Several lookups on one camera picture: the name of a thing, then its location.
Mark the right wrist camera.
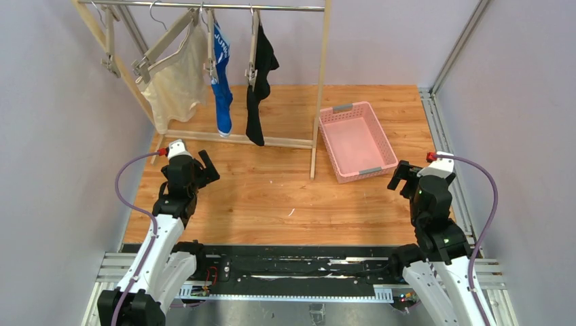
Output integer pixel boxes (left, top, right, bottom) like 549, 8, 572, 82
416, 151, 454, 179

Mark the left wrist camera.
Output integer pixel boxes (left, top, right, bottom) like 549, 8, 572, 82
158, 139, 192, 160

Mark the empty beige clip hanger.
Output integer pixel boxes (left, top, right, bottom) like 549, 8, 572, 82
91, 1, 121, 78

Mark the aluminium frame post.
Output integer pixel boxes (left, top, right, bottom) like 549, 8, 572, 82
429, 0, 492, 97

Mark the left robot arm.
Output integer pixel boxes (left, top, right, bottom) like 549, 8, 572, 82
97, 146, 220, 325

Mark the wooden clothes rack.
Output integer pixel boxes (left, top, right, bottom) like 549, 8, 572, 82
73, 1, 331, 179

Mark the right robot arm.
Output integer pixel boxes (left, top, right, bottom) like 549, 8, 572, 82
387, 153, 497, 325

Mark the beige clip hanger cream underwear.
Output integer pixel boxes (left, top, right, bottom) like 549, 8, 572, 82
132, 9, 198, 83

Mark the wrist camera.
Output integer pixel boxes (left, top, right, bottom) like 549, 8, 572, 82
416, 151, 454, 179
158, 139, 192, 160

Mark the pink plastic basket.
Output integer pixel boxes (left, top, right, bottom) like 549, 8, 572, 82
319, 101, 399, 183

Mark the beige clip hanger blue underwear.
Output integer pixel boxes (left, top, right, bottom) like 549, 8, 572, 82
199, 2, 218, 84

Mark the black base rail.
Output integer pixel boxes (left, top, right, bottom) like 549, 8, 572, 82
119, 242, 482, 300

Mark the beige clip hanger black underwear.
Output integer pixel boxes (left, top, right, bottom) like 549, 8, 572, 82
245, 3, 260, 88

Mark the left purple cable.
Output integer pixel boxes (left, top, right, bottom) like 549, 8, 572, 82
110, 151, 168, 326

